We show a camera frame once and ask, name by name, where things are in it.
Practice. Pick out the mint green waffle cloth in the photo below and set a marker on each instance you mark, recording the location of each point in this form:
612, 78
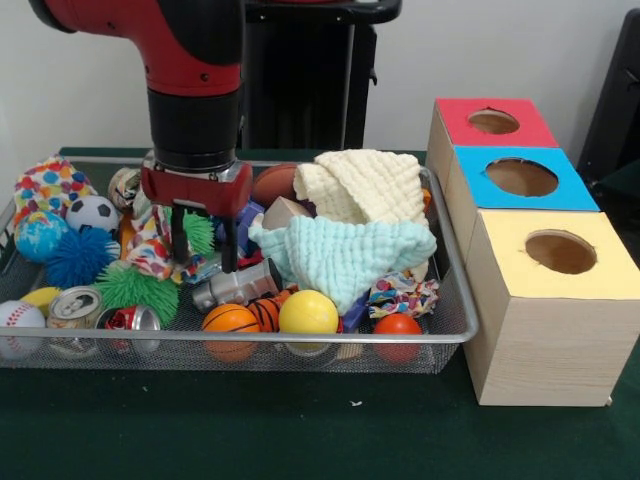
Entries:
340, 255

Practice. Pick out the wooden box with three holes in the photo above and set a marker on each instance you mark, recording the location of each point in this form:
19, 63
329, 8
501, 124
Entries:
550, 350

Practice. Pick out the silver drink can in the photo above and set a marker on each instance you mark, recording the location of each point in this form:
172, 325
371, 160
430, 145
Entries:
74, 305

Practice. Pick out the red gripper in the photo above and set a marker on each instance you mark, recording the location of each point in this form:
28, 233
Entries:
195, 190

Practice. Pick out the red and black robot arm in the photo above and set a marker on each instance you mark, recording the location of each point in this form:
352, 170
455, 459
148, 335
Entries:
190, 75

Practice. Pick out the small orange basketball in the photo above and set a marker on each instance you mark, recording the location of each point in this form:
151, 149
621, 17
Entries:
230, 320

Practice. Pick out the black and white soccer ball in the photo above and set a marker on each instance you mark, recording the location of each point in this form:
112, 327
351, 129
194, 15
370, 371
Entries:
92, 212

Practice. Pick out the globe print ball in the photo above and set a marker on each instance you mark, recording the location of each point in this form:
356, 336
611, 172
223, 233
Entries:
40, 236

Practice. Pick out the white baseball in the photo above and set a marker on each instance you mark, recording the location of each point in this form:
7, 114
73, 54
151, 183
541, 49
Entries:
19, 317

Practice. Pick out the red-orange ball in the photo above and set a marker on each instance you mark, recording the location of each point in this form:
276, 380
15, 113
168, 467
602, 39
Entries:
397, 325

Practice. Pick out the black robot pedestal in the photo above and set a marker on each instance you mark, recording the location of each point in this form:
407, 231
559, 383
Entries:
310, 75

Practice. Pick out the smooth yellow ball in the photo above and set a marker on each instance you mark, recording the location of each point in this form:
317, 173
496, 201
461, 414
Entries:
308, 312

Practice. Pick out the green spiky toy with eyes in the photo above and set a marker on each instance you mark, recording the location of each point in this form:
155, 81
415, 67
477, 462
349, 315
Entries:
135, 295

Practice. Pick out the cream waffle cloth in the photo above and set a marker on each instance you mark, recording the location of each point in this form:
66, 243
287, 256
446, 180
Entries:
370, 182

